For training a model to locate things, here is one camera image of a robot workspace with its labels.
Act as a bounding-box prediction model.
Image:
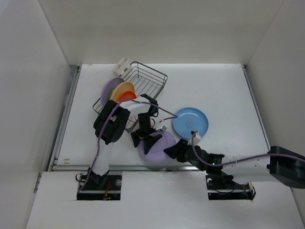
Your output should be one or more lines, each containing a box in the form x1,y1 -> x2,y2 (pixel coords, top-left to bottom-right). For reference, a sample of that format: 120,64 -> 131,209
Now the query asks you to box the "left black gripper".
132,113 -> 162,155

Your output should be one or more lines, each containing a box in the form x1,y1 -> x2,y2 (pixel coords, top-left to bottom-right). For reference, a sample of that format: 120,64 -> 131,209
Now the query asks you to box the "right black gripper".
163,138 -> 193,163

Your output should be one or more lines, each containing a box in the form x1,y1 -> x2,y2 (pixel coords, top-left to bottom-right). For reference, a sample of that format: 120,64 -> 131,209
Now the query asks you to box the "light purple plate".
138,131 -> 176,166

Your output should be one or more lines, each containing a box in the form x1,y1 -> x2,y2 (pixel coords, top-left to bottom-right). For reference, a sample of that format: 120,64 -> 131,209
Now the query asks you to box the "blue plate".
172,107 -> 209,140

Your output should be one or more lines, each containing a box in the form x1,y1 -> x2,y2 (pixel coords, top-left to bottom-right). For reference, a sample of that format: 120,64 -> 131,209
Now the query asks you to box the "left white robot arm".
89,94 -> 162,189

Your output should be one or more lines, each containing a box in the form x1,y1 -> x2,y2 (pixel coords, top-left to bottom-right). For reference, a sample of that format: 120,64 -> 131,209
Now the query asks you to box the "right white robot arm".
164,139 -> 305,189

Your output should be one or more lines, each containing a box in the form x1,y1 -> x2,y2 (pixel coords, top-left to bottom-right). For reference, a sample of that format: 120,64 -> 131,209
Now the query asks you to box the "orange plate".
118,91 -> 137,102

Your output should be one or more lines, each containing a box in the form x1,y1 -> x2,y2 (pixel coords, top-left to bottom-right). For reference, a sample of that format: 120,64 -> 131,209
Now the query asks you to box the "yellow plate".
111,82 -> 135,102

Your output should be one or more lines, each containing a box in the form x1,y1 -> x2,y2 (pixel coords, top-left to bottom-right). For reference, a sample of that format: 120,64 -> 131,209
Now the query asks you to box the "rear purple plate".
100,77 -> 124,107

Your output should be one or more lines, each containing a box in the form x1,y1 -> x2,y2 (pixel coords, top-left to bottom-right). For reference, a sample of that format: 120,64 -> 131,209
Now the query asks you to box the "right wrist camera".
188,132 -> 201,146

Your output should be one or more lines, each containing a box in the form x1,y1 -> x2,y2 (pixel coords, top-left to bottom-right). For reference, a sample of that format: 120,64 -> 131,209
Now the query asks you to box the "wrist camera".
188,132 -> 201,146
154,121 -> 167,131

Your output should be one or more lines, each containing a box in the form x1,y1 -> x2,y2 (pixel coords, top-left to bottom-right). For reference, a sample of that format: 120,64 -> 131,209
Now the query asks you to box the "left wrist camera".
154,121 -> 167,131

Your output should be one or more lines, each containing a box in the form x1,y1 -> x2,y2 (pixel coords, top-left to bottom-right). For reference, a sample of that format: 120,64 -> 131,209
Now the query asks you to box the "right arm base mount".
205,175 -> 256,201

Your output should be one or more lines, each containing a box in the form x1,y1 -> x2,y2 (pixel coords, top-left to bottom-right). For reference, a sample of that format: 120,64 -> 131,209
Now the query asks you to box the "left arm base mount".
75,173 -> 122,201

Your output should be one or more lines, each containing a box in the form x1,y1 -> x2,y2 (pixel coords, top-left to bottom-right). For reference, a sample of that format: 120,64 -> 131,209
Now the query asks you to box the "grey wire dish rack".
92,61 -> 168,133

